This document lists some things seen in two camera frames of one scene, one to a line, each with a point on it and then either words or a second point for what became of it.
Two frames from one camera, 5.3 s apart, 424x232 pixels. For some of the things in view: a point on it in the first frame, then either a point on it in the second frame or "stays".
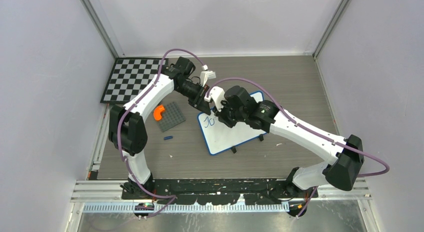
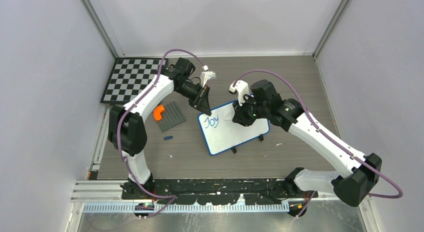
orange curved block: x=157 y=111 stays
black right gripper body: x=229 y=115 -> x=250 y=110
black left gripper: x=199 y=101 stays
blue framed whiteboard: x=219 y=138 stays
